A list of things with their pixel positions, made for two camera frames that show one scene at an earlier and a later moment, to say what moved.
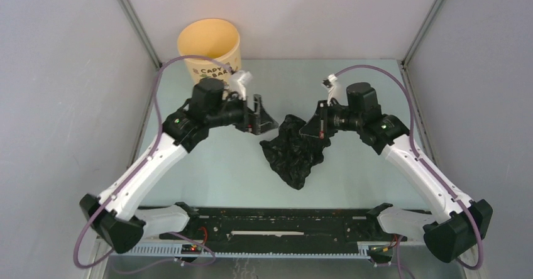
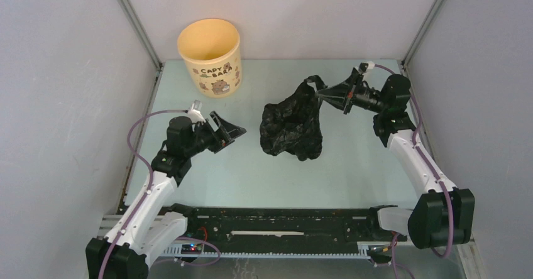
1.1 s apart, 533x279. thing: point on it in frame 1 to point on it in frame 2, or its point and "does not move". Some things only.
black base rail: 279,225 does not move
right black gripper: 318,124 to 339,94
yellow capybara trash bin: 212,38 does not move
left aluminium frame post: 134,21 does not move
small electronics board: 190,249 does not move
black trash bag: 293,153 to 293,125
